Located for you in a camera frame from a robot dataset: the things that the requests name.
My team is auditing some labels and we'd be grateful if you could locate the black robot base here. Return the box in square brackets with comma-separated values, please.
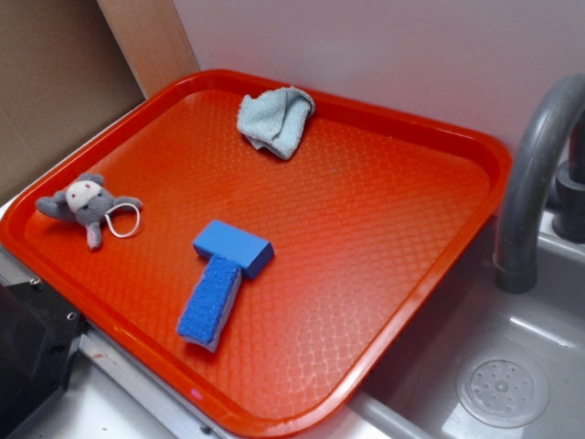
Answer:
[1, 282, 84, 438]

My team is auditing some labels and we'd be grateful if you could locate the light blue cloth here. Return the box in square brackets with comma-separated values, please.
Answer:
[237, 87, 315, 161]

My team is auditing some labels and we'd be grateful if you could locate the red plastic tray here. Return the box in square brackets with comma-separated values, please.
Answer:
[1, 70, 511, 438]

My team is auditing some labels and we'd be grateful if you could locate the blue rectangular block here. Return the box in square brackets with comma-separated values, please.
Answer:
[193, 219, 275, 279]

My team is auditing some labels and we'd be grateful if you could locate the blue scrubbing sponge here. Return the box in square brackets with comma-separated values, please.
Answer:
[177, 256, 242, 353]

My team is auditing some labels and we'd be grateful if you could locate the grey plush toy animal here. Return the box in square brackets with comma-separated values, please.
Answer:
[36, 173, 143, 251]

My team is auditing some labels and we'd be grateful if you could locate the grey plastic sink basin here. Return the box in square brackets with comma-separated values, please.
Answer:
[351, 214, 585, 439]

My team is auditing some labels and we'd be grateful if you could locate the grey sink faucet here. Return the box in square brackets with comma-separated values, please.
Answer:
[494, 73, 584, 294]

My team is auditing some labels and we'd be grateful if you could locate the grey sink drain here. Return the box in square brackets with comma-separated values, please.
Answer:
[456, 349, 549, 429]

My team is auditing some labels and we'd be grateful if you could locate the brown cardboard panel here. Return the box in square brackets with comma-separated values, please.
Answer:
[1, 1, 198, 202]

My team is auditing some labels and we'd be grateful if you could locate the dark grey faucet handle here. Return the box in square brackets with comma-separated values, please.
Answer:
[552, 116, 584, 244]

